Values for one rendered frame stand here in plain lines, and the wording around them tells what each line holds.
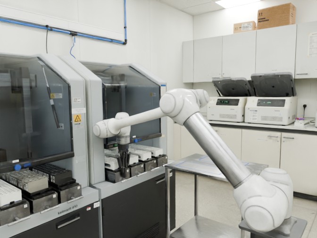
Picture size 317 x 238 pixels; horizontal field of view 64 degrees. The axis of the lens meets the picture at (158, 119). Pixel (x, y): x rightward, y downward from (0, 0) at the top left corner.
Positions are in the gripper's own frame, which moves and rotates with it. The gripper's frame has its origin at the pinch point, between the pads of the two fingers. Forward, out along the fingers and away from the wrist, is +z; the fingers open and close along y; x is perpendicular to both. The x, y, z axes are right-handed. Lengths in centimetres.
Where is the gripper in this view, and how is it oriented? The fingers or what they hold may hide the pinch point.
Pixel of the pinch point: (124, 172)
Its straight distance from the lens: 182.8
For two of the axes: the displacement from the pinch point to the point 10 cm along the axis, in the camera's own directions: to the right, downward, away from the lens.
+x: 7.8, 0.5, -6.2
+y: -6.3, 0.9, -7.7
